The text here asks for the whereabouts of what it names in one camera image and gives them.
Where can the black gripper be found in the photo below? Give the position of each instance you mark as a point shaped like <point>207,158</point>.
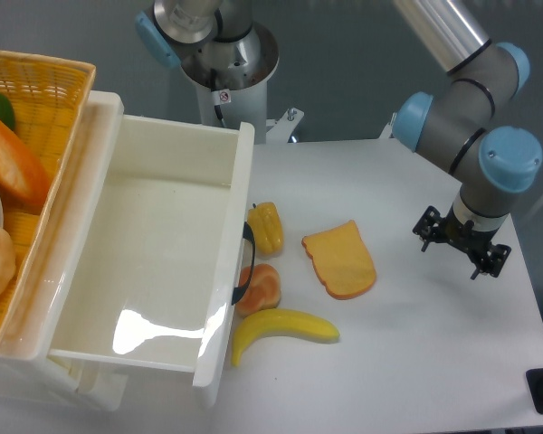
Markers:
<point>488,258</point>

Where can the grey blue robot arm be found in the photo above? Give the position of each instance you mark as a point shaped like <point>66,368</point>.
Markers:
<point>494,166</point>

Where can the yellow toy bell pepper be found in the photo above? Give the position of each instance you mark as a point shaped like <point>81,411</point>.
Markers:
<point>265,222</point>

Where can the white open plastic drawer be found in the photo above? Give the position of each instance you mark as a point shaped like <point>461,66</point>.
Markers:
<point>155,283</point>

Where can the yellow toy banana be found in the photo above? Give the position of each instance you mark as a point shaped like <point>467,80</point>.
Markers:
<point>280,322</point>

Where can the yellow woven basket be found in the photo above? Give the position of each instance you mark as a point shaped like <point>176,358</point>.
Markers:
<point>48,95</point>

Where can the orange toy baguette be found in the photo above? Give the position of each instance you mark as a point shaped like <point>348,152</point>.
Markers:
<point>21,172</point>

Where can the robot base with white pedestal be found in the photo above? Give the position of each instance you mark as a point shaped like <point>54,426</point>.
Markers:
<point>227,57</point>

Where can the orange toy bread roll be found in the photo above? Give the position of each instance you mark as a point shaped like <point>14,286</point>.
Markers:
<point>264,291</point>

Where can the white drawer cabinet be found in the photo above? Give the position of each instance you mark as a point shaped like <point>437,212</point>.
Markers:
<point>28,368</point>

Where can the orange toy bread slice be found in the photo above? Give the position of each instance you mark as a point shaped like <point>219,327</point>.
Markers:
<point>341,261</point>

